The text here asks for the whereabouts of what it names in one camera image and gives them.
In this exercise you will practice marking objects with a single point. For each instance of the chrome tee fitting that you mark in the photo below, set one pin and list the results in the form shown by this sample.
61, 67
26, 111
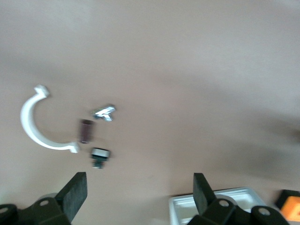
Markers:
104, 112

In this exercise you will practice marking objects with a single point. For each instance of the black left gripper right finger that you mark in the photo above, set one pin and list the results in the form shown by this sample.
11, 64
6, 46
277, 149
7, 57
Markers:
201, 194

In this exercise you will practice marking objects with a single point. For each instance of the orange button enclosure box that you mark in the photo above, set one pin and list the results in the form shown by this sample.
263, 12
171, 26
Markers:
290, 207

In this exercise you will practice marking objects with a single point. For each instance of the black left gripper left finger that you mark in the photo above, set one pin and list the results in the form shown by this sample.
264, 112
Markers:
72, 194

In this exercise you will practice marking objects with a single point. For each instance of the white plastic drawer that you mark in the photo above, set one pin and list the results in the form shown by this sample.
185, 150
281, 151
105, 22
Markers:
180, 206

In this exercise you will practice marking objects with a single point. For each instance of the white rectangular push button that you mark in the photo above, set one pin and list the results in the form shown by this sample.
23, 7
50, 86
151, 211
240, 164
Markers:
100, 153

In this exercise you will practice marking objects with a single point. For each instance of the brown cylinder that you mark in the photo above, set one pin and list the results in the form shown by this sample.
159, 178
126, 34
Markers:
85, 131

